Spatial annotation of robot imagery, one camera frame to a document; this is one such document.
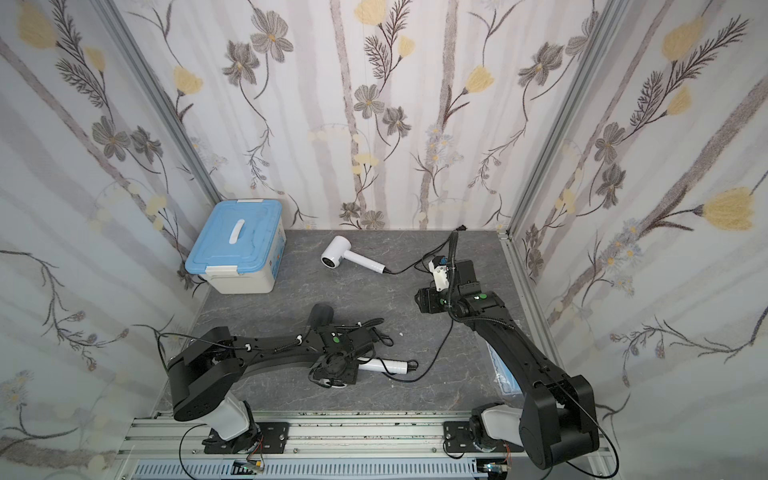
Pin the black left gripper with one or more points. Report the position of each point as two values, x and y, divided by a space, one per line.
365 335

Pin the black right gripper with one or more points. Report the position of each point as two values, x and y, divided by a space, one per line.
454 264

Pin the white hair dryer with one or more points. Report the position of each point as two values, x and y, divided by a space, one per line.
387 366
339 250

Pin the dark grey pink hair dryer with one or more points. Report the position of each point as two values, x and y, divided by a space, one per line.
321 319

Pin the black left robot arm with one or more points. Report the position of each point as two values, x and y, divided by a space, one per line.
202 375

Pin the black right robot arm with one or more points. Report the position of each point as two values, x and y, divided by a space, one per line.
556 423

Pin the blue face mask pack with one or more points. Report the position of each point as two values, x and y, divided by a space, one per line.
505 381

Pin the blue lid storage box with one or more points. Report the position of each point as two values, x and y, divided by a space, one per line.
241 246

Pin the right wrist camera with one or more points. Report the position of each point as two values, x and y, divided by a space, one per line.
439 269

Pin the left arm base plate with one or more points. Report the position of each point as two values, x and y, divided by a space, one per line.
267 437

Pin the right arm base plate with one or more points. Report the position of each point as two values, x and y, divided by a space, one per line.
460 439

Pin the aluminium rail frame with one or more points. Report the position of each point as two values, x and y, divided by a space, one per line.
347 435

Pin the white vented cable duct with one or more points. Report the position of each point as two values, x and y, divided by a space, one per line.
409 468

